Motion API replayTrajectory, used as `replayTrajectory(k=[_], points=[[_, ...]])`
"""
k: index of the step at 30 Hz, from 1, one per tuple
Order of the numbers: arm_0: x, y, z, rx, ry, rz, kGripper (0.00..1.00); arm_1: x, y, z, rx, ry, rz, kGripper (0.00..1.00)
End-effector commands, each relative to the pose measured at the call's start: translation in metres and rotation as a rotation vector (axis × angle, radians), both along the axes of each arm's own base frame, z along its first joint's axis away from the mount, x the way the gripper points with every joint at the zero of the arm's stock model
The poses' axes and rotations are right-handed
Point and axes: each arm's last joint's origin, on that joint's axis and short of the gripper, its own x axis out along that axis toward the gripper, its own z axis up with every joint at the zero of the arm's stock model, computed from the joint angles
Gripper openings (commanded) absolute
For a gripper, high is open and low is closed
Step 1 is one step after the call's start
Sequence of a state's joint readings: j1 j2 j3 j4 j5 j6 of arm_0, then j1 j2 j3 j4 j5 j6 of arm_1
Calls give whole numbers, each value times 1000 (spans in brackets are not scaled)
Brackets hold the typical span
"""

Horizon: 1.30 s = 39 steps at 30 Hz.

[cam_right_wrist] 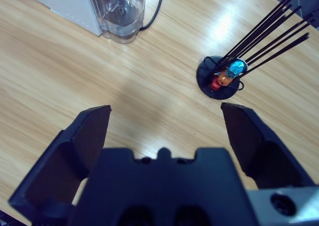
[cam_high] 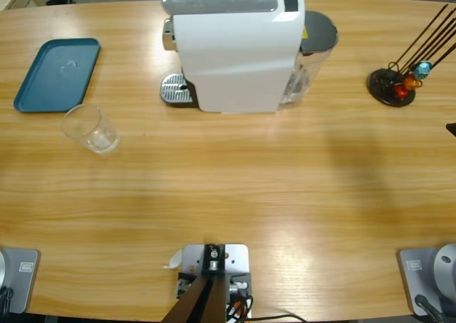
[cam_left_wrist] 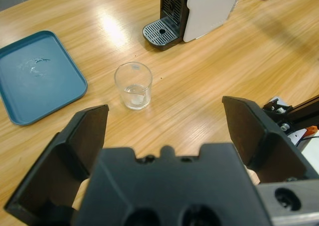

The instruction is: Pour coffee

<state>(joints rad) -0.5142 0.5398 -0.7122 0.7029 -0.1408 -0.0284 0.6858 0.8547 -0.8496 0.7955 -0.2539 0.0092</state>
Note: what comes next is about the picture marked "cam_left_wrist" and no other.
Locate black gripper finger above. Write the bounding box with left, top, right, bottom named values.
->
left=221, top=95, right=319, bottom=186
left=4, top=104, right=110, bottom=226

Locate clear drinking glass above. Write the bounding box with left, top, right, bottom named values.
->
left=114, top=61, right=153, bottom=110

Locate white capsule coffee machine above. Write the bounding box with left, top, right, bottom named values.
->
left=142, top=0, right=245, bottom=51

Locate teal plastic tray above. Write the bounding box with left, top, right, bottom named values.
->
left=0, top=30, right=88, bottom=126

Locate black cable at mounting plate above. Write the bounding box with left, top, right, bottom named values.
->
left=296, top=135, right=319, bottom=145

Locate dark camera post with bracket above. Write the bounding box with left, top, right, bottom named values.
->
left=263, top=93, right=319, bottom=132

